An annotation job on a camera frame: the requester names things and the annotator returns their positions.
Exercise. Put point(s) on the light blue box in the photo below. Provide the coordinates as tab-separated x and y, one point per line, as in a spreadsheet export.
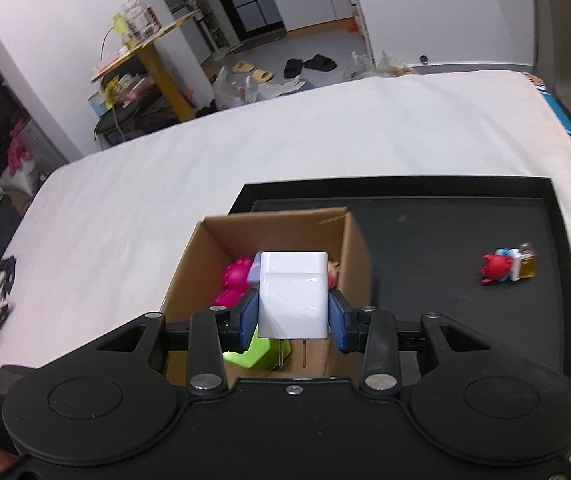
98	105

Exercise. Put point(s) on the glass jars on table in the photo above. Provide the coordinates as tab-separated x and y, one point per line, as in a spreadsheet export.
140	17

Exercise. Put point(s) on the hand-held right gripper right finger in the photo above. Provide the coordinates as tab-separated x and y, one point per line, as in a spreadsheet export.
338	322

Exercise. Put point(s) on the yellow slipper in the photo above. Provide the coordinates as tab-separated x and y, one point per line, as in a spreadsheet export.
261	76
242	67

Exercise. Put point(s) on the pink item in bag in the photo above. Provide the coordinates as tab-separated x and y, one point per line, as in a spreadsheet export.
18	155

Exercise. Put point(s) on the green toy bin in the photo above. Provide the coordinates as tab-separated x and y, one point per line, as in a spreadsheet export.
255	353

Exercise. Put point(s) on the brown cardboard box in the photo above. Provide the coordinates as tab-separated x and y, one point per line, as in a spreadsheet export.
285	232

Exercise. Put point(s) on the pink figurine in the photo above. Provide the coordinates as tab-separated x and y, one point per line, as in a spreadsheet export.
235	275

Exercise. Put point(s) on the yellow table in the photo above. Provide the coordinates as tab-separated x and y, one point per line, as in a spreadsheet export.
158	55

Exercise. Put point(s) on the black slipper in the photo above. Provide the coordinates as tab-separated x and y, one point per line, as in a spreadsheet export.
320	62
294	67

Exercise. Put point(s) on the yellow green bottle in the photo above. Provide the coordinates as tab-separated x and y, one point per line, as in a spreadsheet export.
121	27

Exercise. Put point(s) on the white shelf unit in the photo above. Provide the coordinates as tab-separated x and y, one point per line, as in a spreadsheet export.
358	10

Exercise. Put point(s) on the red crab figurine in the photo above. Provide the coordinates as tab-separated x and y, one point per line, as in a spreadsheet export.
496	267

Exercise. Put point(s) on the small yellow liquid bottle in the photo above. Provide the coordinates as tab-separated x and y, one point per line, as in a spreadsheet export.
525	265

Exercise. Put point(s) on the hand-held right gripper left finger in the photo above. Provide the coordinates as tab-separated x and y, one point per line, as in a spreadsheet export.
248	320

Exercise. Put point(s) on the black tray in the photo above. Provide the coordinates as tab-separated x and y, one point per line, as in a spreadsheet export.
440	220

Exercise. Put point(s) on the white plastic bag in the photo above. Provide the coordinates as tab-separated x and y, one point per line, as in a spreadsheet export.
235	90

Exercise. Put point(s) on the clear plastic bag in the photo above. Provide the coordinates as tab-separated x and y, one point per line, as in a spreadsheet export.
380	65

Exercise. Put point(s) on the white charger plug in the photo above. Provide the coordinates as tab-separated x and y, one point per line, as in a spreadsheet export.
293	295

